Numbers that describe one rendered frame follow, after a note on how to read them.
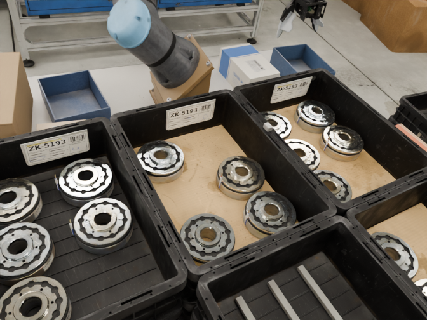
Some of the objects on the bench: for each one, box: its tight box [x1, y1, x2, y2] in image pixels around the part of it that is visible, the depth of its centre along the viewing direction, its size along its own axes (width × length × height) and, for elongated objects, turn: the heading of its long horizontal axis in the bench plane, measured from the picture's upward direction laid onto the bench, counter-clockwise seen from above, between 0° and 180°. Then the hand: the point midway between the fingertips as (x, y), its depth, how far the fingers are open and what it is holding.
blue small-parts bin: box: [269, 44, 336, 76], centre depth 138 cm, size 20×15×7 cm
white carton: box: [217, 43, 280, 88], centre depth 130 cm, size 20×12×9 cm, turn 21°
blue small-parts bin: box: [37, 70, 111, 123], centre depth 108 cm, size 20×15×7 cm
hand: (295, 33), depth 125 cm, fingers open, 14 cm apart
